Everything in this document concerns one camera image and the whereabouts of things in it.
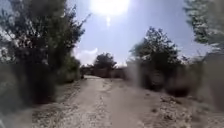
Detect distant dark tree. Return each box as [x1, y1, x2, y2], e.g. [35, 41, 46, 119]
[81, 52, 128, 80]

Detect pale gravel dirt path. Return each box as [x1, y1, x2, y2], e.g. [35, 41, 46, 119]
[6, 75, 224, 128]

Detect dark bushes and trees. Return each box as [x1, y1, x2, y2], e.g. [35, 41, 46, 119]
[126, 26, 224, 101]

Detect tall dark bushes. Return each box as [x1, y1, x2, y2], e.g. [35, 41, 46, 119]
[0, 0, 88, 111]

